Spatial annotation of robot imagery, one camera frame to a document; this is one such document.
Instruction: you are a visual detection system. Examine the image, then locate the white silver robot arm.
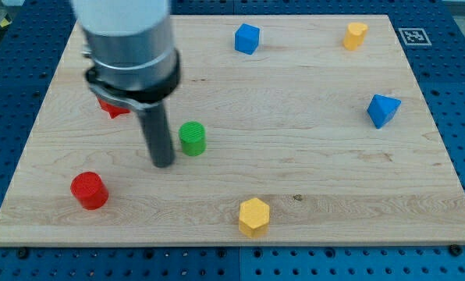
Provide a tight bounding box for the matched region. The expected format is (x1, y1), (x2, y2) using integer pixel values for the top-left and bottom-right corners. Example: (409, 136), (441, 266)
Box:
(70, 0), (180, 112)

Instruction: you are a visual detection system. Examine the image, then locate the green cylinder block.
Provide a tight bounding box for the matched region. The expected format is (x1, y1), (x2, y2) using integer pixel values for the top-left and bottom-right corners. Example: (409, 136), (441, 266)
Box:
(179, 121), (206, 156)

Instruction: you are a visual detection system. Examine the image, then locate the wooden board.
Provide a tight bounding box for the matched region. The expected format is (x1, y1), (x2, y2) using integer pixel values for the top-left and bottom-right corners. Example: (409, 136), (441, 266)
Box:
(0, 15), (465, 247)

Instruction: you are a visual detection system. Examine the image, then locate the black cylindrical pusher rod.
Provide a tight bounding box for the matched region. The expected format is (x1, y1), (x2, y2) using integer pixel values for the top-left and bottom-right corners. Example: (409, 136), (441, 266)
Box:
(137, 101), (175, 168)

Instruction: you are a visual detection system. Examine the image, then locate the yellow hexagon block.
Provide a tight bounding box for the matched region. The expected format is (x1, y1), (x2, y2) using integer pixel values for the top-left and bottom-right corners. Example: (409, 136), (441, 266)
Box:
(239, 197), (270, 238)

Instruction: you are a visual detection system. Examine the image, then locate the blue cube block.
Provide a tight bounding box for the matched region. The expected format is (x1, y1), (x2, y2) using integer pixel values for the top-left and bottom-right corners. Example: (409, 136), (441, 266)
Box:
(234, 23), (260, 55)

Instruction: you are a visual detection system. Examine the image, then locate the red star block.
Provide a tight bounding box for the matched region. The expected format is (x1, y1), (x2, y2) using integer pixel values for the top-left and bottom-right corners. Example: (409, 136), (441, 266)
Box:
(98, 98), (130, 119)

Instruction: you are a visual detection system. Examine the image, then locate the red cylinder block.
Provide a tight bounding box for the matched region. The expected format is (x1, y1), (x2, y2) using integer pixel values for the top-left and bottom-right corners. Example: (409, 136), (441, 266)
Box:
(70, 172), (109, 210)

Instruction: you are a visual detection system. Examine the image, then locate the blue triangle block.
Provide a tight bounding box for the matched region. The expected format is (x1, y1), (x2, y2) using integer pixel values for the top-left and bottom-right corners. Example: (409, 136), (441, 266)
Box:
(367, 94), (402, 129)

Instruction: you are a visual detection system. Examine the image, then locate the yellow heart block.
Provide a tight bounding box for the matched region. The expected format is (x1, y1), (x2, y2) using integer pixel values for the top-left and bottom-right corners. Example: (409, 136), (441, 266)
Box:
(343, 22), (369, 51)

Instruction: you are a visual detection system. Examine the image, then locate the white fiducial marker tag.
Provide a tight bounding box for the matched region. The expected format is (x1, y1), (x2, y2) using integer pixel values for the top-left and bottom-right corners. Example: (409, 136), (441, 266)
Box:
(399, 27), (431, 46)

